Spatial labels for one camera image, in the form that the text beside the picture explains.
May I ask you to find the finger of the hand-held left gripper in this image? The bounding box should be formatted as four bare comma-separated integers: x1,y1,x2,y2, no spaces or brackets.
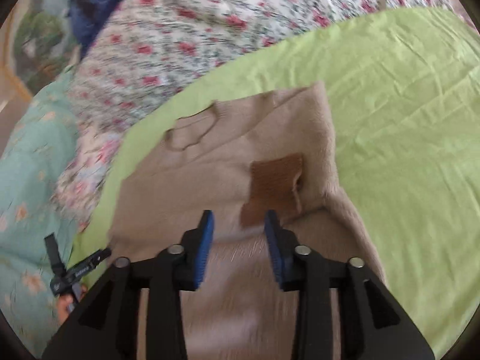
44,234,64,274
75,249,112,274

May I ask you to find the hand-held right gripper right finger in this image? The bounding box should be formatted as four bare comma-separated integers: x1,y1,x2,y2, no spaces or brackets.
263,210,436,360

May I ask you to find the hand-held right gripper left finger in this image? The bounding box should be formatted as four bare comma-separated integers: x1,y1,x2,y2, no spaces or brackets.
40,210,215,360

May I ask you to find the beige knitted garment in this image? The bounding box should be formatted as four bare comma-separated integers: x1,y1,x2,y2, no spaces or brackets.
107,80,387,360

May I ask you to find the person's left hand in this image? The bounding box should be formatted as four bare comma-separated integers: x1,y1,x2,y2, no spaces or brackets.
56,284,89,325

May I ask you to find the teal floral blanket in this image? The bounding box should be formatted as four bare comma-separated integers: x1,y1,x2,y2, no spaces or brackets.
0,71,94,357

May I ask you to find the pastel floral pillow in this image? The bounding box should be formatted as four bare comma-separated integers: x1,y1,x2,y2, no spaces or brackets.
52,124,126,233

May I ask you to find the green bed sheet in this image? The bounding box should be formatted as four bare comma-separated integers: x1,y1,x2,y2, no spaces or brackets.
69,7,480,360

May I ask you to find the white red floral quilt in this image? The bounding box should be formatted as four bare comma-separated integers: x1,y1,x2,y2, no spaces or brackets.
67,0,477,136

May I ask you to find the navy blue pillow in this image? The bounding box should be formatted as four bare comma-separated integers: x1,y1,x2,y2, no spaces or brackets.
67,0,151,57

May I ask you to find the landscape wall painting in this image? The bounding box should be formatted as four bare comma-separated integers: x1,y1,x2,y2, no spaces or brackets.
15,0,77,85

